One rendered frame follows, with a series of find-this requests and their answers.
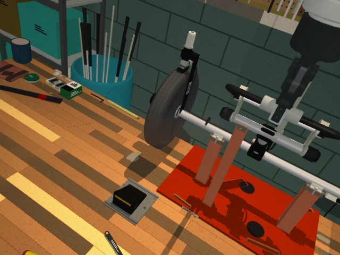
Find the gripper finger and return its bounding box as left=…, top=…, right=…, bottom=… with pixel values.
left=271, top=60, right=310, bottom=125
left=297, top=66, right=319, bottom=107

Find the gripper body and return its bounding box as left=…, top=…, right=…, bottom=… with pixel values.
left=289, top=11, right=340, bottom=74

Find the white loop brake lever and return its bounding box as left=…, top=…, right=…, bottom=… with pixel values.
left=219, top=84, right=332, bottom=163

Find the white barrel adjuster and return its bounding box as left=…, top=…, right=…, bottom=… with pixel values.
left=184, top=30, right=198, bottom=50

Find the dark grey trolley wheel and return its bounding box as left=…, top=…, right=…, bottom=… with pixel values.
left=143, top=70, right=200, bottom=149

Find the black and white golf shaft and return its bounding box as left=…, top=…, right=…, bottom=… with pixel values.
left=121, top=21, right=142, bottom=81
left=95, top=12, right=101, bottom=82

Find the grey nest tray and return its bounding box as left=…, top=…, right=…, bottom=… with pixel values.
left=104, top=177, right=160, bottom=226

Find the cream golf shaft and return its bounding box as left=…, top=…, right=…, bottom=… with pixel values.
left=105, top=5, right=116, bottom=83

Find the thin white golf shaft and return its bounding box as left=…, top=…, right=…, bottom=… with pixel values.
left=78, top=17, right=88, bottom=78

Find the brown pegboard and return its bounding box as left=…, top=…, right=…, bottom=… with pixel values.
left=235, top=0, right=307, bottom=20

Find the black round pad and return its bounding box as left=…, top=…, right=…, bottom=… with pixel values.
left=239, top=181, right=256, bottom=194
left=246, top=220, right=267, bottom=238

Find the yellow pencil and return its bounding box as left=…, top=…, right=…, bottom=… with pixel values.
left=107, top=99, right=141, bottom=120

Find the small grey wedge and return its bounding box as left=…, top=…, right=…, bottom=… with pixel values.
left=125, top=151, right=141, bottom=163

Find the teal bucket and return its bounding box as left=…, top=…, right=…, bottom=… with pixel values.
left=70, top=55, right=134, bottom=111

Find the black hex key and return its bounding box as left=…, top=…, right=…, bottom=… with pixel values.
left=90, top=92, right=106, bottom=104

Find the green small box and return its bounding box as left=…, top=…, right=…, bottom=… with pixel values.
left=59, top=81, right=83, bottom=101

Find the silver wrench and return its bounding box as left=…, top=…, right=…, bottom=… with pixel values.
left=53, top=69, right=73, bottom=82

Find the grey shelf unit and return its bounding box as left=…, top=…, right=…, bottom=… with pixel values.
left=0, top=0, right=107, bottom=76

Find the black steel ruler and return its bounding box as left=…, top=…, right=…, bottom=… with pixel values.
left=104, top=231, right=125, bottom=255

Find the white parts box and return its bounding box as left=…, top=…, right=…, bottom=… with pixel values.
left=45, top=76, right=67, bottom=91

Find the teal storage box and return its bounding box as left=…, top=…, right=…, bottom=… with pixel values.
left=16, top=0, right=89, bottom=61

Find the black grip with red band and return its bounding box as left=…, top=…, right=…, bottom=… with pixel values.
left=0, top=84, right=64, bottom=105

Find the dark blue tape roll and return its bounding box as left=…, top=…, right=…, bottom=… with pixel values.
left=11, top=37, right=33, bottom=65

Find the brown folded cloth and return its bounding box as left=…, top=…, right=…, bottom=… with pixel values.
left=0, top=62, right=29, bottom=83

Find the brown cardboard box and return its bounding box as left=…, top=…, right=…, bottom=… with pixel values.
left=0, top=0, right=22, bottom=38

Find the black handlebar with white hub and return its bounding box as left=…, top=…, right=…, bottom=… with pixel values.
left=225, top=83, right=334, bottom=139

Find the black frame clamp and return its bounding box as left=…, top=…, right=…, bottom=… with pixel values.
left=246, top=134, right=274, bottom=162

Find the white golf trolley frame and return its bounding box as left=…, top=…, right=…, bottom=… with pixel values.
left=174, top=105, right=340, bottom=205

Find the black brake bracket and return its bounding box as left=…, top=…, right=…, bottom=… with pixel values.
left=176, top=47, right=200, bottom=115

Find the tall brown support post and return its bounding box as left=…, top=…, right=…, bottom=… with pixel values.
left=201, top=123, right=249, bottom=208

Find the short brown support post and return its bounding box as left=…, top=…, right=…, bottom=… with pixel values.
left=194, top=132, right=226, bottom=184

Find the red base plate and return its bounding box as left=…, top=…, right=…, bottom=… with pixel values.
left=156, top=144, right=321, bottom=255

